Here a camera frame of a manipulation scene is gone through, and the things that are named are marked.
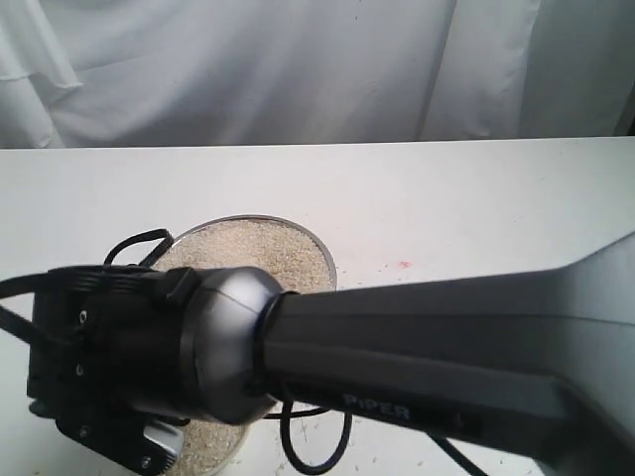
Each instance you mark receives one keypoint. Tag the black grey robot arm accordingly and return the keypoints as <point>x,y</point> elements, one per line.
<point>539,364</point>

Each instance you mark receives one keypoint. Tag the rice in metal tray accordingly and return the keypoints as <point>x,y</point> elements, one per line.
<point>258,253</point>

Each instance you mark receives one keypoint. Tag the white ceramic bowl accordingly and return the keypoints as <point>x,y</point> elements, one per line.
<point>219,444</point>

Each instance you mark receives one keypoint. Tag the rice in white bowl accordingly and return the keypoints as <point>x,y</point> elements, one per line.
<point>188,464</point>

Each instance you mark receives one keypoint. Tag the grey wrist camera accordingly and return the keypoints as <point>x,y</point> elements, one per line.
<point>168,438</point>

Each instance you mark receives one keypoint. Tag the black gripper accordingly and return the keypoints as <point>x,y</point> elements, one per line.
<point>118,364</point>

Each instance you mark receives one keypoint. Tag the round metal tray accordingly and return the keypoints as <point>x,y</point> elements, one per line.
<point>297,238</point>

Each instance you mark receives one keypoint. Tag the white backdrop curtain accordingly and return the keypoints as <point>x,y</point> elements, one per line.
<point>79,74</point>

